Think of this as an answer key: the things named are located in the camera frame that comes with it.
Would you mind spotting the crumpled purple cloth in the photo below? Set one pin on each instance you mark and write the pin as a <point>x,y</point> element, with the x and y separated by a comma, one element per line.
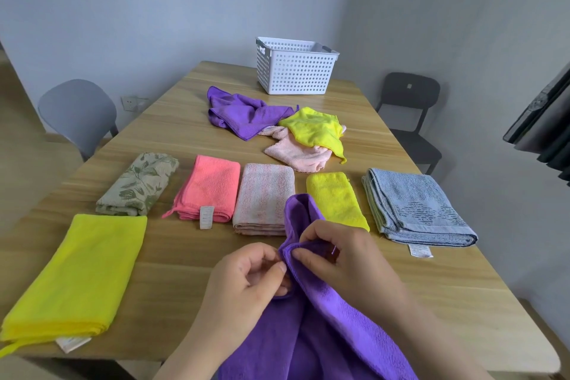
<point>240,114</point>

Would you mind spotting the crumpled light pink cloth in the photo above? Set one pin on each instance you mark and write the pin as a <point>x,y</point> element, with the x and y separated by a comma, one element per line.
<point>296,156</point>

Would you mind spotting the grey plastic chair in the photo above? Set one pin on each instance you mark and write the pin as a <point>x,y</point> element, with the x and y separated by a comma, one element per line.
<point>78,110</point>

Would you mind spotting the large folded yellow cloth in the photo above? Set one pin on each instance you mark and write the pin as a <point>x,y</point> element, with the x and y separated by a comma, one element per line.
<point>80,277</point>

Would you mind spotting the person's left hand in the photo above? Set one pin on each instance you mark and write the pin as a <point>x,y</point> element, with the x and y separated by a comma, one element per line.
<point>234,290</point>

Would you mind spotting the person's right forearm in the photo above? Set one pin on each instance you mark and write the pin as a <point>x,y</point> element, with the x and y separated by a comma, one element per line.
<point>436,344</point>

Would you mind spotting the folded green leaf-print towel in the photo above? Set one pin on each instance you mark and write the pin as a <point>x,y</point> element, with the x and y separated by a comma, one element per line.
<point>138,183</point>

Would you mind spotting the dark grey curtain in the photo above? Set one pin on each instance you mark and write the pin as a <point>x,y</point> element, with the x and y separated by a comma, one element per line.
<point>545,126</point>

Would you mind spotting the small folded yellow cloth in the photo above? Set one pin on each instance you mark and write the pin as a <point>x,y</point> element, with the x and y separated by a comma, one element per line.
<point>336,197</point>

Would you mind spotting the folded pink-white striped towel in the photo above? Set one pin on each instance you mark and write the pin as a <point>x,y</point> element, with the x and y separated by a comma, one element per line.
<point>262,197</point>

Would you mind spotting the crumpled yellow cloth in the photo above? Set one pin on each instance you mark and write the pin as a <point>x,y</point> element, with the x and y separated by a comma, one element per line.
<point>311,128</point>

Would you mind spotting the large purple towel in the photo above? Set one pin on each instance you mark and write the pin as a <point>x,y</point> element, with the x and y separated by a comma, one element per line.
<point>320,339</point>

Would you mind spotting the person's right thumb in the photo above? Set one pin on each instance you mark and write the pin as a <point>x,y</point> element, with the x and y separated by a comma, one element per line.
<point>311,261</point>

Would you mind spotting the folded blue-grey towel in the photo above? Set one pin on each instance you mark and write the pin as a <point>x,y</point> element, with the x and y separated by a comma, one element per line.
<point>414,206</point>

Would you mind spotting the person's left thumb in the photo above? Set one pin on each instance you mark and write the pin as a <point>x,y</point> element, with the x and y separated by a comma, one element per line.
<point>272,274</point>

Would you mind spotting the folded coral pink cloth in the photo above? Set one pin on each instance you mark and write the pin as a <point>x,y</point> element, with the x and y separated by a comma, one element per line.
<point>209,188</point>

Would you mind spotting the black chair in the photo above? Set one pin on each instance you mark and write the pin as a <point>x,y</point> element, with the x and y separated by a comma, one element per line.
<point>409,92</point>

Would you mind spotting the person's left forearm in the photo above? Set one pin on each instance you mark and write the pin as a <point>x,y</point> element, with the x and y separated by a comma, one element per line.
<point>191,357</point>

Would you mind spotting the person's right hand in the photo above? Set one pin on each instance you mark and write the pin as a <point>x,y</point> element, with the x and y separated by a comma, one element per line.
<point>356,264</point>

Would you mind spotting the white perforated plastic basket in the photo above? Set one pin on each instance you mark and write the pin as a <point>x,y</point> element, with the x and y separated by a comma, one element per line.
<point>294,68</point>

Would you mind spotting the white wall socket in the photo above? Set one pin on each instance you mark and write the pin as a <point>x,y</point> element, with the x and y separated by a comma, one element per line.
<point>131,103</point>

